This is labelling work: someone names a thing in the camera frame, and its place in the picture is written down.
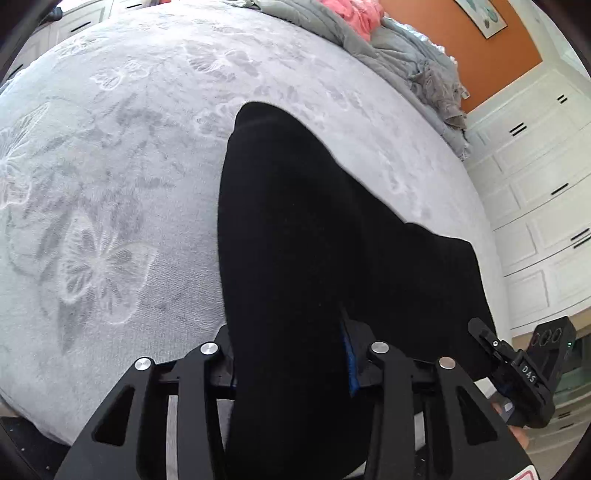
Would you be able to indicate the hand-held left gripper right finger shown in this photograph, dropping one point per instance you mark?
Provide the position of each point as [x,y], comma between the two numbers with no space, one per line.
[352,374]

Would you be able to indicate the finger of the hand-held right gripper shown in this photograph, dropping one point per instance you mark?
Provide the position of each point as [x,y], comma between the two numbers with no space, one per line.
[489,339]

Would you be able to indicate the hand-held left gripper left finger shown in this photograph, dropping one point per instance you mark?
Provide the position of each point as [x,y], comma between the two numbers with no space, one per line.
[217,357]

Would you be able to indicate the black pants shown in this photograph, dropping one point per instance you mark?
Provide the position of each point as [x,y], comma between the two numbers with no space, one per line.
[300,254]

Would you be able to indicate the person's right hand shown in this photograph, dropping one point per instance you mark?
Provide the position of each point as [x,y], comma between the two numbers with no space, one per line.
[521,436]

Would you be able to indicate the white panelled wardrobe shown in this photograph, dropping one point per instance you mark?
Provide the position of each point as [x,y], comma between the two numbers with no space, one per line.
[531,194]

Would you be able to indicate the person's dark dotted clothing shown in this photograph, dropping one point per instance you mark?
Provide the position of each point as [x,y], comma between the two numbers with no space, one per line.
[27,443]

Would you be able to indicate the bed with grey butterfly bedspread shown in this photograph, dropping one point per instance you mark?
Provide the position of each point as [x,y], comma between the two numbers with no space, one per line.
[115,161]

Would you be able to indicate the grey quilt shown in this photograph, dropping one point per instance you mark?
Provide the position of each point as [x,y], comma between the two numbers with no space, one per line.
[406,50]

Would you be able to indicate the pink blanket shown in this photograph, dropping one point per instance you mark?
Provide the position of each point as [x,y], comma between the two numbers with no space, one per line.
[355,14]

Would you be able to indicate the white window drawer cabinet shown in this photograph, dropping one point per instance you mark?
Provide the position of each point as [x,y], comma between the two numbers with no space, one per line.
[78,18]

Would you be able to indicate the white wall socket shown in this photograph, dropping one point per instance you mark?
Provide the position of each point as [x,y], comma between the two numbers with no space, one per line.
[464,93]

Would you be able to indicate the framed wall picture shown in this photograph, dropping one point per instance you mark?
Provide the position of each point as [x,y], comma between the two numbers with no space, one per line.
[482,16]

